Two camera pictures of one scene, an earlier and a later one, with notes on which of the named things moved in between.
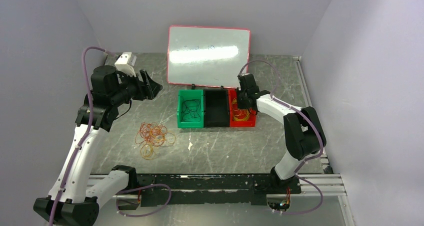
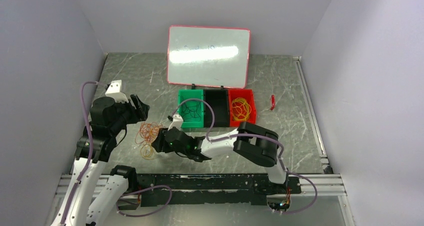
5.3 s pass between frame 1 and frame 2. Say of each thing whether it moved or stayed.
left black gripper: moved
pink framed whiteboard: stayed
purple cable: moved
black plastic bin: stayed
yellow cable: stayed
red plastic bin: stayed
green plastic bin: stayed
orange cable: stayed
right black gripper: moved
